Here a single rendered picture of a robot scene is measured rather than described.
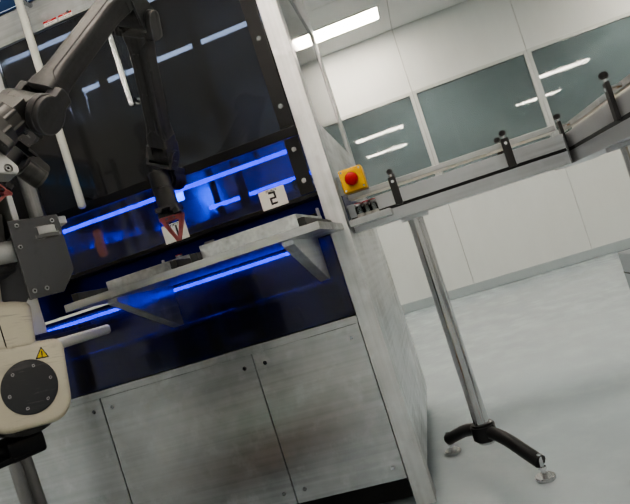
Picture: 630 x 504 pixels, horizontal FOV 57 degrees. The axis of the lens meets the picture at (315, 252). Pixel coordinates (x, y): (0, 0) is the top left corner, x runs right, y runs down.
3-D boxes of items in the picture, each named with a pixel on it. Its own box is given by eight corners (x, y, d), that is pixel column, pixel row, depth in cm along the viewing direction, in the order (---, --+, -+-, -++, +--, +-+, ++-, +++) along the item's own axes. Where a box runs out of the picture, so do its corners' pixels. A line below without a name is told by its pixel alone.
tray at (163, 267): (163, 283, 196) (160, 273, 196) (233, 260, 191) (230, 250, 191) (109, 294, 162) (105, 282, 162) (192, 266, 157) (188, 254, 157)
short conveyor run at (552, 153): (353, 233, 184) (338, 186, 184) (359, 233, 199) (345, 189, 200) (574, 161, 171) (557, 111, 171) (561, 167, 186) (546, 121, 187)
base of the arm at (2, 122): (-51, 138, 107) (-33, 112, 99) (-20, 113, 112) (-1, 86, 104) (-10, 171, 111) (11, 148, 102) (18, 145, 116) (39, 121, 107)
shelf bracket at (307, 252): (321, 281, 177) (308, 240, 177) (330, 278, 177) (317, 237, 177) (297, 293, 144) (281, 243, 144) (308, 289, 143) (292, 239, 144)
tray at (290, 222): (245, 254, 178) (242, 243, 178) (325, 227, 173) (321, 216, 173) (203, 259, 145) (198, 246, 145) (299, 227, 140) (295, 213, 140)
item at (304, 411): (57, 501, 310) (9, 344, 312) (432, 404, 271) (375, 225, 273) (-115, 627, 212) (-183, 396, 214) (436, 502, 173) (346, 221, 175)
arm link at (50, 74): (103, -36, 130) (141, -32, 128) (126, 15, 142) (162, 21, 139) (-14, 107, 110) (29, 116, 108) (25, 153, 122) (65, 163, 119)
